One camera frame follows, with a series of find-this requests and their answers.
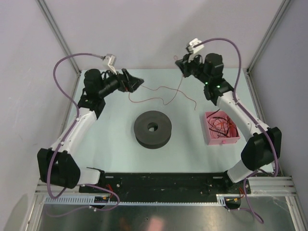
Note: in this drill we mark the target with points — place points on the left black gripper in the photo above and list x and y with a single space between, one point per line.
126 82

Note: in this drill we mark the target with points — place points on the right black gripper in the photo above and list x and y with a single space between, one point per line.
185 65

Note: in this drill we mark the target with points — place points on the black cable spool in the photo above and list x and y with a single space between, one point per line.
152 129

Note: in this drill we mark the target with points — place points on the pink plastic box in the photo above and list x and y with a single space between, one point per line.
220 129

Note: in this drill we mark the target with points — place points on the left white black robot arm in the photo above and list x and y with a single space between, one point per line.
56 164

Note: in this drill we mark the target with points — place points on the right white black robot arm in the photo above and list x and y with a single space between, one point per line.
263 144

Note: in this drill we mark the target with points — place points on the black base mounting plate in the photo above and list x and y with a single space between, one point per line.
168 187

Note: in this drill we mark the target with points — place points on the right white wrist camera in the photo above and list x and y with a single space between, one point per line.
193 48

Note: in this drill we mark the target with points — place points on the right aluminium frame post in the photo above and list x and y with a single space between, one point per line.
281 12

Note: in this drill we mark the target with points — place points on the aluminium frame post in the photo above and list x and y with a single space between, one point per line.
281 12
53 26

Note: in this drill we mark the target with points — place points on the left aluminium frame post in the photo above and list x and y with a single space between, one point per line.
53 26

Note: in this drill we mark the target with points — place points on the grey slotted cable duct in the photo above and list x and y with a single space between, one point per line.
101 200

